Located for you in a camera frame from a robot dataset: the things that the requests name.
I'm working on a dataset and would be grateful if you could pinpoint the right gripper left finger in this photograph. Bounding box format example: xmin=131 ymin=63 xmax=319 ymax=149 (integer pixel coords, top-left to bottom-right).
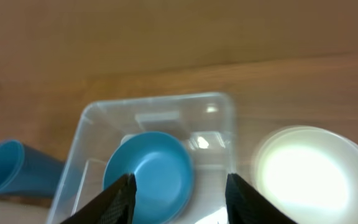
xmin=61 ymin=174 xmax=137 ymax=224

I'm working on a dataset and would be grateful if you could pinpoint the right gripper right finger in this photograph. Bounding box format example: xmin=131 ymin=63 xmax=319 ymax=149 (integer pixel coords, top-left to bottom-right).
xmin=225 ymin=173 xmax=296 ymax=224

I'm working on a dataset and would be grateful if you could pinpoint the blue bowl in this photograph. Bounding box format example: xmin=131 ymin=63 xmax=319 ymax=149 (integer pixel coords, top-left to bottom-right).
xmin=103 ymin=131 xmax=195 ymax=223

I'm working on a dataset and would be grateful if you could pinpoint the cream bowl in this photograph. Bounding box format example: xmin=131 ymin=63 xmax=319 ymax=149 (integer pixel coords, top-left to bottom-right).
xmin=251 ymin=126 xmax=358 ymax=223

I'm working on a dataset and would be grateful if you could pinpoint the clear plastic storage bin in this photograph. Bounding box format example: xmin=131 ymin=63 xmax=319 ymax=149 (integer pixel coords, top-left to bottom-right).
xmin=47 ymin=93 xmax=236 ymax=223

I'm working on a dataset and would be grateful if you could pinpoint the dark blue tall cup right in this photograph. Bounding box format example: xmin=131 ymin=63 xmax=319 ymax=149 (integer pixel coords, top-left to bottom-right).
xmin=0 ymin=140 xmax=64 ymax=197

